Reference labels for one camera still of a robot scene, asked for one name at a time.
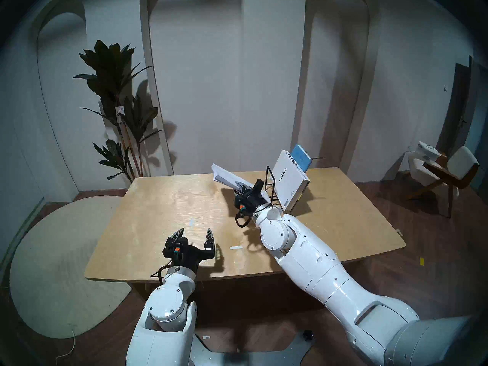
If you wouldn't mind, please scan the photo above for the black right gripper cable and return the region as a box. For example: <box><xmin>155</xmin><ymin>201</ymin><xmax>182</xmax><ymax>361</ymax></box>
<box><xmin>234</xmin><ymin>203</ymin><xmax>273</xmax><ymax>228</ymax></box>

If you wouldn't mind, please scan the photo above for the dark brown open door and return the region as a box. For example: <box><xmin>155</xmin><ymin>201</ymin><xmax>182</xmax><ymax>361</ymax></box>
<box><xmin>438</xmin><ymin>63</ymin><xmax>471</xmax><ymax>156</ymax></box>

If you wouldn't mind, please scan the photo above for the white floor cable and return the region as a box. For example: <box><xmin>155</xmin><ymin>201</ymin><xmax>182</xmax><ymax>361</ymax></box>
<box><xmin>55</xmin><ymin>328</ymin><xmax>77</xmax><ymax>366</ymax></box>

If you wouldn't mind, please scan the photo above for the white wooden-frame armchair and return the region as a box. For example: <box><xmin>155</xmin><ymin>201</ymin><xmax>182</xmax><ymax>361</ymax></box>
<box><xmin>404</xmin><ymin>146</ymin><xmax>480</xmax><ymax>219</ymax></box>

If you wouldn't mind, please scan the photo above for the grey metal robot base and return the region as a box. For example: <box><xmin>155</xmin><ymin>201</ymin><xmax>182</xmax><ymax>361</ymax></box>
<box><xmin>189</xmin><ymin>333</ymin><xmax>315</xmax><ymax>366</ymax></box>

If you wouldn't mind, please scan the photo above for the thick white EVERO book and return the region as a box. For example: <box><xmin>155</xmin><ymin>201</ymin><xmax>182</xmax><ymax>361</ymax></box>
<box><xmin>271</xmin><ymin>149</ymin><xmax>310</xmax><ymax>212</ymax></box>

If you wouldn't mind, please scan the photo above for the large thin white book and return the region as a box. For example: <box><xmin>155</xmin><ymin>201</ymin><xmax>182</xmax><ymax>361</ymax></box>
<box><xmin>212</xmin><ymin>163</ymin><xmax>270</xmax><ymax>202</ymax></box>

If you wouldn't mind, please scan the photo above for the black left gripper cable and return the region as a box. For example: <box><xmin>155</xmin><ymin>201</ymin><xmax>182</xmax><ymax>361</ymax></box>
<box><xmin>151</xmin><ymin>260</ymin><xmax>174</xmax><ymax>284</ymax></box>

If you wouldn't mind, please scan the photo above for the black wire book stand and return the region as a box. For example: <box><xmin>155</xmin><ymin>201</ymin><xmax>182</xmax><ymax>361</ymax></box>
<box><xmin>265</xmin><ymin>165</ymin><xmax>284</xmax><ymax>207</ymax></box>

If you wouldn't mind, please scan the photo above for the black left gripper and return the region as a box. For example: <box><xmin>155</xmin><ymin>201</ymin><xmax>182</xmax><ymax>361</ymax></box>
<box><xmin>163</xmin><ymin>228</ymin><xmax>216</xmax><ymax>272</ymax></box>

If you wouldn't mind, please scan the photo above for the white box on armchair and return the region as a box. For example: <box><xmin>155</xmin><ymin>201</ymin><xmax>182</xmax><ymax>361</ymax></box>
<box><xmin>416</xmin><ymin>141</ymin><xmax>441</xmax><ymax>162</ymax></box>

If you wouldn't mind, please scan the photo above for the tall dark green plant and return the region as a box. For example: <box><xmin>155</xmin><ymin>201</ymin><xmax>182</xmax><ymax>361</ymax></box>
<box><xmin>72</xmin><ymin>39</ymin><xmax>164</xmax><ymax>183</ymax></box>

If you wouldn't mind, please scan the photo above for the blue book with ribbon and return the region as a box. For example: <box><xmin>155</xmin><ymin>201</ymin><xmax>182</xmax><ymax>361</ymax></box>
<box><xmin>291</xmin><ymin>144</ymin><xmax>324</xmax><ymax>171</ymax></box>

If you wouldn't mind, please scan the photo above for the round cream rug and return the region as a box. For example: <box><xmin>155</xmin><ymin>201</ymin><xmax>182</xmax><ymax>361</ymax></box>
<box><xmin>10</xmin><ymin>196</ymin><xmax>132</xmax><ymax>339</ymax></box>

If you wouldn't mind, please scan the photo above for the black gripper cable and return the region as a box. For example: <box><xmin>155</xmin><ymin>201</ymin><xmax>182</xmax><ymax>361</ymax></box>
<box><xmin>151</xmin><ymin>260</ymin><xmax>174</xmax><ymax>284</ymax></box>
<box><xmin>234</xmin><ymin>203</ymin><xmax>273</xmax><ymax>228</ymax></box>

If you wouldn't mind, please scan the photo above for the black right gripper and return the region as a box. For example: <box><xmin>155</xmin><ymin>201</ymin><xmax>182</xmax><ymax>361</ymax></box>
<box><xmin>233</xmin><ymin>178</ymin><xmax>267</xmax><ymax>215</ymax></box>

